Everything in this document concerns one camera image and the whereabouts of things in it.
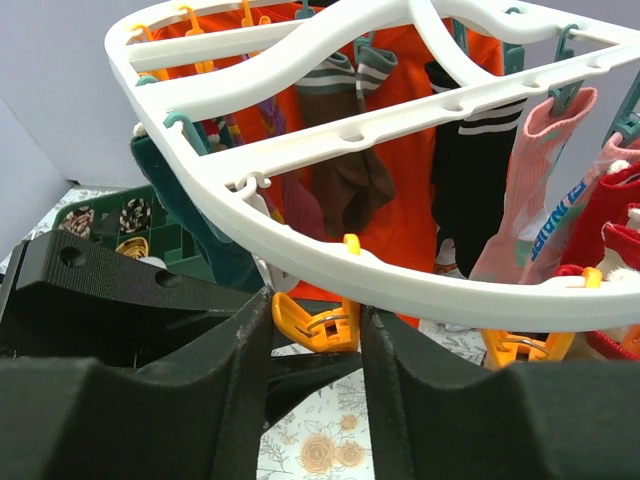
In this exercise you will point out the floral table mat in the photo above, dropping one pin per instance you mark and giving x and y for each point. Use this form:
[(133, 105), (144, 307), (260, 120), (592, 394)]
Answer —
[(327, 435)]

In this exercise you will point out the orange t-shirt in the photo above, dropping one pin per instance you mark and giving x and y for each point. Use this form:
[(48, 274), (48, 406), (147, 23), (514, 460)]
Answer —
[(402, 232)]

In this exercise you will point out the purple yellow sock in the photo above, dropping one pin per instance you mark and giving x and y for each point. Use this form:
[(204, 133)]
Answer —
[(301, 209)]

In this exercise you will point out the white sock clip hanger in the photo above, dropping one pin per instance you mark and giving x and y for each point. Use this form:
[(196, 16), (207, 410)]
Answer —
[(208, 75)]

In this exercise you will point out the black striped sock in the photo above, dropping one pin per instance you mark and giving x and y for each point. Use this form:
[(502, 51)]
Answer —
[(469, 173)]

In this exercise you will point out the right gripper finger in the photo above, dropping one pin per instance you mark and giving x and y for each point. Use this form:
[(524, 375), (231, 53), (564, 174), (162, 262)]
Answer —
[(435, 415)]

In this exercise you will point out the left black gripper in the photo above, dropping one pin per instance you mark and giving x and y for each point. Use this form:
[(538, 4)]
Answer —
[(115, 369)]

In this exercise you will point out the green divided organizer tray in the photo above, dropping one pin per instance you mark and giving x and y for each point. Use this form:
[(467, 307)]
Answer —
[(133, 222)]

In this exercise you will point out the teal green sock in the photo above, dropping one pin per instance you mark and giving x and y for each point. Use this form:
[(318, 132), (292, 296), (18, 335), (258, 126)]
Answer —
[(230, 265)]

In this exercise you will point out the pink patterned sock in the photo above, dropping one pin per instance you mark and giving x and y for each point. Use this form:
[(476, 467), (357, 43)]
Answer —
[(554, 235), (534, 157)]

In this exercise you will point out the orange hanger clip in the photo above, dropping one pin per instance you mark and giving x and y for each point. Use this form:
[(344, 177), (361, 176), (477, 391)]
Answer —
[(504, 348), (336, 330)]

